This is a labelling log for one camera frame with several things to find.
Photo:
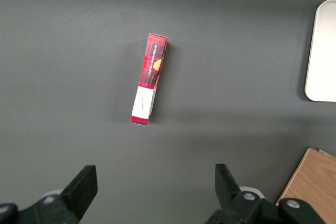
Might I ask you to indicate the red plaid cookie box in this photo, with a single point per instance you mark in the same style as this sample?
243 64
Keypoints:
147 77

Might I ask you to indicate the beige plastic tray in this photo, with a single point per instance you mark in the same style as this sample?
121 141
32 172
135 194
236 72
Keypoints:
324 56

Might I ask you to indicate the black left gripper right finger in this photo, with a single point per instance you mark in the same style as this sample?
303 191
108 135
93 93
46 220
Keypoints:
231 200

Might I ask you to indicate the wooden drawer cabinet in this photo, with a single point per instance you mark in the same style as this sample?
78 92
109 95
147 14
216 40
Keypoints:
312 182

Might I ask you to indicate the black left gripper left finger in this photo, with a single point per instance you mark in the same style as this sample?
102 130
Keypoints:
78 195

